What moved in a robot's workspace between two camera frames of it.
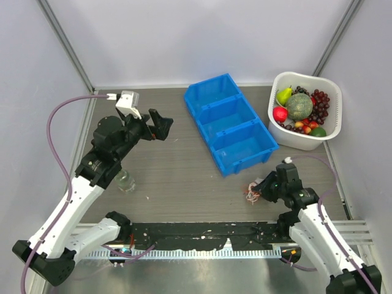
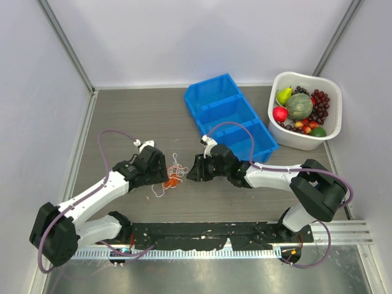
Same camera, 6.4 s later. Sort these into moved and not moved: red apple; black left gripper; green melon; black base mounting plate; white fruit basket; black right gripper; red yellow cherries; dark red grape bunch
Moved: black right gripper; black left gripper
Not moved: black base mounting plate; red yellow cherries; dark red grape bunch; red apple; green melon; white fruit basket
